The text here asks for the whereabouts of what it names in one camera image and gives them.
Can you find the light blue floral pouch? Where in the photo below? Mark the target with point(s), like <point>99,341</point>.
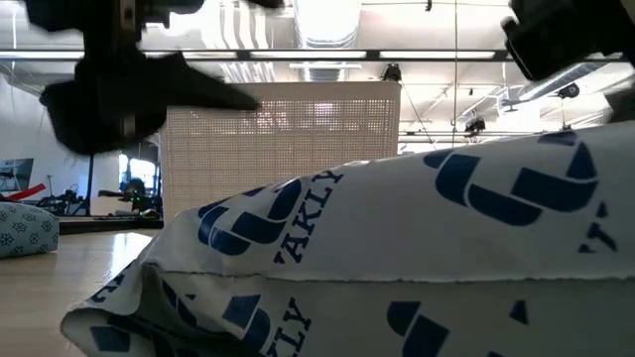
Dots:
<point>25,230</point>

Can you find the black overhead camera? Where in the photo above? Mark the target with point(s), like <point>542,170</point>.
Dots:
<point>392,73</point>

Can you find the red background bar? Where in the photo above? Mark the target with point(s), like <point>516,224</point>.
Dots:
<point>25,193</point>

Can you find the thin vertical hanging pole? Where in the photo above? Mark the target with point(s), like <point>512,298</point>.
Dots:
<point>455,69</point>

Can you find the white bag with blue print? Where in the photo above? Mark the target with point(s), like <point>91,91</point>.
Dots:
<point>397,238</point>

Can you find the black ceiling-hung camera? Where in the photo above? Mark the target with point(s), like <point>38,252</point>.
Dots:
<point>474,125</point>

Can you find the black overhead frame beam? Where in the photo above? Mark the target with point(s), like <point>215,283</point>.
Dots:
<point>347,54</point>

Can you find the white perforated plastic basket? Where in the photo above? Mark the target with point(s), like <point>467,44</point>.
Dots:
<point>297,144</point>

